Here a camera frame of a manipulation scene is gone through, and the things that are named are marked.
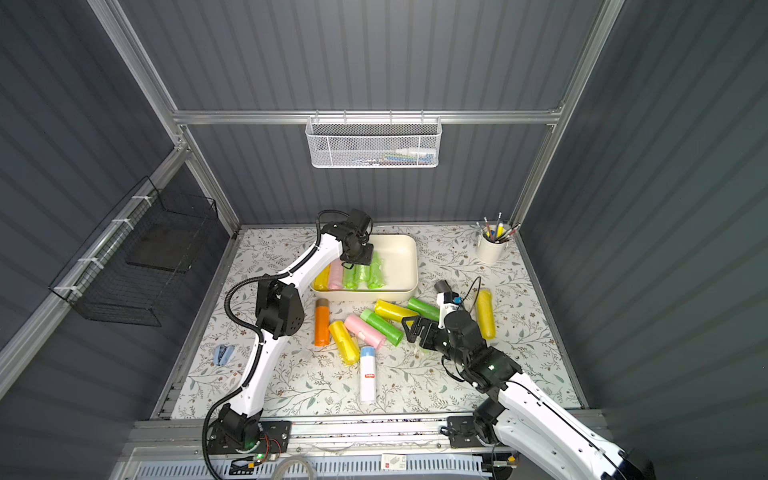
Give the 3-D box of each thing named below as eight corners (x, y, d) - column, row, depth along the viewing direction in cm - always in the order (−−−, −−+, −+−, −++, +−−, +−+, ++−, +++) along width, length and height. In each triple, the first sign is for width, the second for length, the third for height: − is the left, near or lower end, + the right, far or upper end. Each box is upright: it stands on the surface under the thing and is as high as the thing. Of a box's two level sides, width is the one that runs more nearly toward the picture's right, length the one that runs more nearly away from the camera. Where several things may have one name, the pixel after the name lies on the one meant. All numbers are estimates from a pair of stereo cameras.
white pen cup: (475, 265, 111) (483, 243, 101) (471, 247, 116) (478, 225, 107) (501, 265, 111) (511, 243, 101) (496, 247, 116) (505, 225, 107)
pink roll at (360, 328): (342, 327, 94) (341, 322, 92) (352, 315, 97) (351, 310, 94) (378, 352, 89) (377, 347, 86) (387, 339, 92) (387, 334, 89)
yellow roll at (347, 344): (347, 368, 86) (345, 363, 83) (330, 331, 94) (327, 324, 91) (364, 359, 88) (363, 353, 85) (346, 323, 96) (344, 316, 92)
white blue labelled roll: (360, 402, 81) (359, 398, 78) (361, 351, 90) (360, 346, 87) (375, 401, 81) (374, 398, 78) (375, 351, 90) (374, 346, 87)
